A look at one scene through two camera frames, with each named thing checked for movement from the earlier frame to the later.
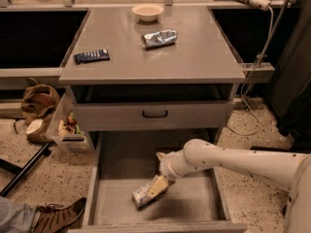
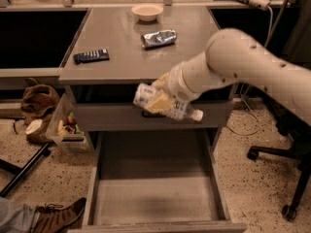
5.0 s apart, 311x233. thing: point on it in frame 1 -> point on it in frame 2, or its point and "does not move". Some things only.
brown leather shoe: x=54 y=217 does not move
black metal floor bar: x=19 y=171 does not move
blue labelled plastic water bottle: x=141 y=197 -> x=143 y=94
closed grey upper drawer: x=155 y=116 does not move
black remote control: x=91 y=56 does not move
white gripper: x=166 y=168 -> x=175 y=80
